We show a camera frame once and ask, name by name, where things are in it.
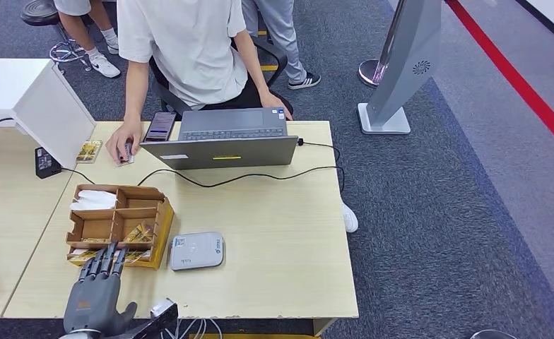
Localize person on stool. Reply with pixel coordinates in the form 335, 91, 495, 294
53, 0, 122, 79

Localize black laptop power cable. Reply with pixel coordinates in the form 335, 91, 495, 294
60, 139, 346, 193

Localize brown cardboard divided box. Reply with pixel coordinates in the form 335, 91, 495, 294
66, 184, 175, 271

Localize white tissue pack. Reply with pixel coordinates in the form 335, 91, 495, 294
69, 189, 118, 211

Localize black round stool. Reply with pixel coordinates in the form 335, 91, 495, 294
20, 0, 93, 71

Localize person's right hand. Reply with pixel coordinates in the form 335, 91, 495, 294
106, 120, 143, 165

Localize white monitor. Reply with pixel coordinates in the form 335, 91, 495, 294
0, 58, 97, 170

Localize person at desk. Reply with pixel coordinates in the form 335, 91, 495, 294
106, 0, 294, 165

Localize round metal base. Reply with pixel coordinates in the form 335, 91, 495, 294
470, 330, 520, 339

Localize gold room key card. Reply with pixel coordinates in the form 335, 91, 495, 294
76, 140, 103, 164

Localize person's left hand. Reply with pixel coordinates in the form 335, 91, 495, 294
260, 91, 293, 121

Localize pale wrist camera black mount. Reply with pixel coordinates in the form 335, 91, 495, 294
117, 299, 179, 339

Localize pale ID card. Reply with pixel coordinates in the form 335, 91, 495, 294
116, 142, 135, 167

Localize chrome stanchion post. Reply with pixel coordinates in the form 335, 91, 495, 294
357, 0, 406, 89

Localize white cable bundle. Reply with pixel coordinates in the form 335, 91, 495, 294
160, 319, 223, 339

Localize grey kiosk stand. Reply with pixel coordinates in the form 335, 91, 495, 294
356, 0, 442, 136

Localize grey laptop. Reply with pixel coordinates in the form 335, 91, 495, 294
139, 107, 299, 171

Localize person standing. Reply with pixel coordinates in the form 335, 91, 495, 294
242, 0, 322, 90

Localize black office chair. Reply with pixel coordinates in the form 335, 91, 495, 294
148, 35, 294, 118

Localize grey white card reader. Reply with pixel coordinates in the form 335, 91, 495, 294
169, 232, 225, 272

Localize black smartphone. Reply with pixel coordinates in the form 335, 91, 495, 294
143, 112, 178, 143

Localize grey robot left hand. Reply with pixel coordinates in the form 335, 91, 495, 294
63, 242, 138, 338

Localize gold cards in compartment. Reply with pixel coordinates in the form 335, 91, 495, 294
123, 222, 154, 243

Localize black power adapter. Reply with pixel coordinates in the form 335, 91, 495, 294
35, 146, 63, 179

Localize person's white shoe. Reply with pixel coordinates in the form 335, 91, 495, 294
342, 202, 359, 234

